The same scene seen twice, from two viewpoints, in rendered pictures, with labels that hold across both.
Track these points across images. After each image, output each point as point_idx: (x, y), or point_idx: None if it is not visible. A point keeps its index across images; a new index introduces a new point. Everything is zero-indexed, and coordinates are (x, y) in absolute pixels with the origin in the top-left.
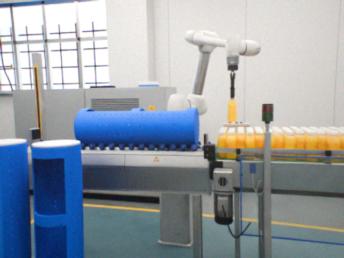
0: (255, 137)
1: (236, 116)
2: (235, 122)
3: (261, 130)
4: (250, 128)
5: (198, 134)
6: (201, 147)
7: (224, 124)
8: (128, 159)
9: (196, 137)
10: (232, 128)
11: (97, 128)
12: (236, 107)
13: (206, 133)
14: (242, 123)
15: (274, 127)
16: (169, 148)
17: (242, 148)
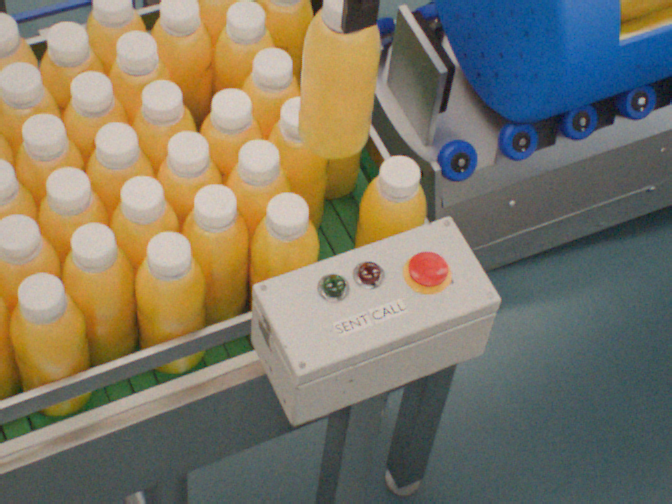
0: (85, 27)
1: (300, 113)
2: (373, 262)
3: (73, 82)
4: (182, 153)
5: (515, 85)
6: (494, 163)
7: (440, 220)
8: None
9: (460, 13)
10: (292, 102)
11: None
12: (302, 61)
13: (403, 9)
14: (320, 276)
15: (43, 278)
16: (661, 82)
17: (140, 10)
